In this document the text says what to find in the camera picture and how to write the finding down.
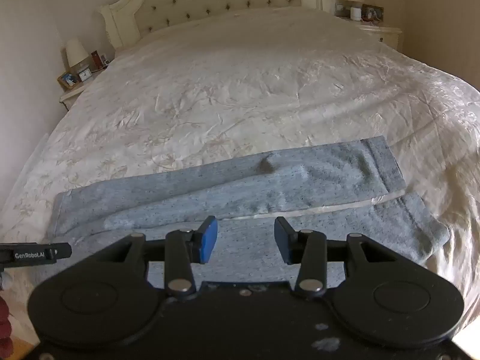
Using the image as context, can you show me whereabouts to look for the grey speckled pants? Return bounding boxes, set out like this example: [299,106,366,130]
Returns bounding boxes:
[49,135,451,284]

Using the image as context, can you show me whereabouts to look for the wooden photo frame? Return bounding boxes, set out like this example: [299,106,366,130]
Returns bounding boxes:
[361,4,385,23]
[56,71,80,92]

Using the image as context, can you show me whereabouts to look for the cream wooden nightstand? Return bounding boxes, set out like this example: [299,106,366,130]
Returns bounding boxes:
[59,78,95,112]
[337,15,404,52]

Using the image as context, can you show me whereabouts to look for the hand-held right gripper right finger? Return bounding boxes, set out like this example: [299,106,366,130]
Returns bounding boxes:
[274,216,400,301]

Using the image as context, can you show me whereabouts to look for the white embroidered bedspread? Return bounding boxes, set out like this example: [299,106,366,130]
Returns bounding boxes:
[0,5,480,346]

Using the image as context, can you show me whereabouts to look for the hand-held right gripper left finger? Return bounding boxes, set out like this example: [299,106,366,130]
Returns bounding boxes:
[94,215,219,301]

